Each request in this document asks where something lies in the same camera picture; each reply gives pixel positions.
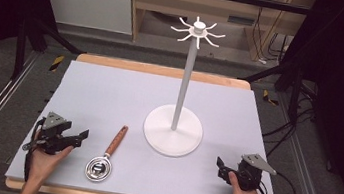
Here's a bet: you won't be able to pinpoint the yellow black striped tape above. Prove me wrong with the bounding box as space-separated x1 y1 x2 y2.
261 89 282 107
48 53 66 74

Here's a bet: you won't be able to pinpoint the wooden table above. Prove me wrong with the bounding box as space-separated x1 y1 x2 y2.
3 44 293 194

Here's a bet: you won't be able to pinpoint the black metal stand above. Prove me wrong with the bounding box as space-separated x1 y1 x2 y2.
10 15 87 90
232 56 320 127

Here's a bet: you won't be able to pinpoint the left hand-held gripper black cable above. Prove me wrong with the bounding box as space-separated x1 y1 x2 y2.
17 117 46 184

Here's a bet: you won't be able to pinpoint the black cables under desk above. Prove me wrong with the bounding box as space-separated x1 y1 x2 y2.
247 5 294 68

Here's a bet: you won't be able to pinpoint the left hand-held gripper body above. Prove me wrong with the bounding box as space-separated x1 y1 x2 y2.
36 110 75 158

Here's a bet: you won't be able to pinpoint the grey table mat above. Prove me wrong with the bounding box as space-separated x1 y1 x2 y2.
4 53 294 194

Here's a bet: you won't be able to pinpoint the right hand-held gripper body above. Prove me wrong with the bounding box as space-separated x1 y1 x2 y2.
232 151 280 194

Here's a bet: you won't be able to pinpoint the white hook rack stand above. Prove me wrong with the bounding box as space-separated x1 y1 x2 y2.
139 11 228 163

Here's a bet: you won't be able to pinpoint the metal strainer with wooden handle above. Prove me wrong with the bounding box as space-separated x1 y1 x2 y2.
83 121 130 186

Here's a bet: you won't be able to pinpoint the person's left hand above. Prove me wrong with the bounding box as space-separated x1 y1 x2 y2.
27 129 76 182

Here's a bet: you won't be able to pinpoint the black floor cables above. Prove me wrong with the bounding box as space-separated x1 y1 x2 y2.
258 101 318 164

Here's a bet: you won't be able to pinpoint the white cabinet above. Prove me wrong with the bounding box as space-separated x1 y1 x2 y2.
34 0 137 36

